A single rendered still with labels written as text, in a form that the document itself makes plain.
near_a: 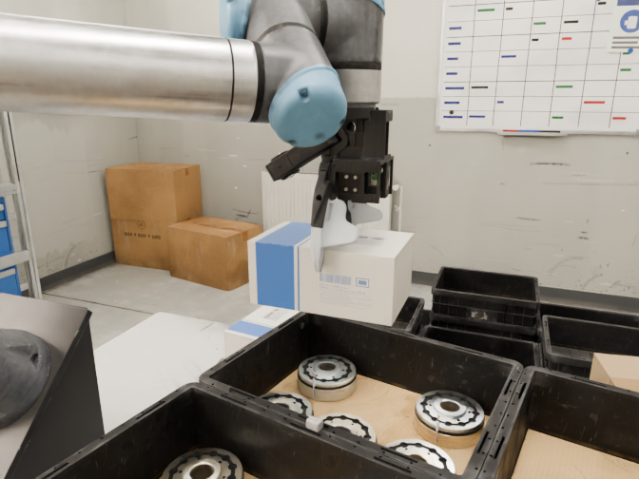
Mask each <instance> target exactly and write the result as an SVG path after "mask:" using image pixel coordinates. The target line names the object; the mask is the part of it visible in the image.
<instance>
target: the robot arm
mask: <svg viewBox="0 0 639 479"><path fill-rule="evenodd" d="M219 15H220V32H221V37H217V36H208V35H200V34H191V33H182V32H174V31H165V30H156V29H140V28H132V27H123V26H114V25H106V24H97V23H89V22H80V21H71V20H63V19H54V18H46V17H37V16H28V15H20V14H11V13H3V12H0V111H6V112H27V113H47V114H68V115H89V116H110V117H131V118H152V119H173V120H195V121H216V122H237V123H259V124H270V125H271V127H272V128H273V130H274V131H275V132H276V134H277V135H278V137H279V138H280V139H281V140H282V141H284V142H286V143H288V144H291V145H292V146H294V147H293V148H291V149H290V150H286V151H284V152H281V153H279V154H278V155H277V156H276V157H274V158H273V159H271V163H269V164H268V165H266V166H265V168H266V170H267V171H268V173H269V175H270V177H271V178H272V180H273V182H275V181H278V180H282V181H284V180H286V179H288V178H292V177H294V175H295V174H297V173H298V172H300V168H301V167H303V166H304V165H306V164H308V163H310V162H311V161H313V160H314V159H315V158H317V157H318V156H320V155H321V163H320V164H319V176H318V181H317V184H316V187H315V191H314V196H313V204H312V216H311V226H312V227H311V258H312V261H313V263H314V267H315V270H316V272H320V273H321V268H322V264H323V259H324V249H325V248H331V247H337V246H342V245H348V244H352V243H354V242H356V241H357V239H358V235H359V230H358V228H357V224H359V223H365V222H371V221H378V220H381V219H382V217H383V215H382V212H381V211H380V210H379V209H377V208H375V207H373V206H371V205H369V204H368V203H379V198H381V199H386V198H387V197H388V194H392V188H393V168H394V156H391V154H388V143H389V122H391V121H393V110H392V109H378V107H376V104H379V103H380V94H381V72H382V71H381V67H382V44H383V21H384V17H385V0H220V11H219ZM353 124H355V125H353ZM355 126H356V129H355ZM389 173H390V183H389ZM336 198H338V199H337V200H336ZM50 367H51V355H50V351H49V348H48V345H47V343H46V342H45V341H44V340H43V339H42V338H41V337H39V336H37V335H34V334H32V333H30V332H27V331H24V330H18V329H6V328H0V429H2V428H5V427H6V426H8V425H10V424H12V423H13V422H15V421H16V420H18V419H19V418H20V417H22V416H23V415H24V414H25V413H26V412H27V411H28V410H29V409H30V408H31V407H32V406H33V405H34V403H35V402H36V401H37V399H38V398H39V396H40V395H41V393H42V392H43V390H44V388H45V387H46V384H47V382H48V377H49V373H50Z"/></svg>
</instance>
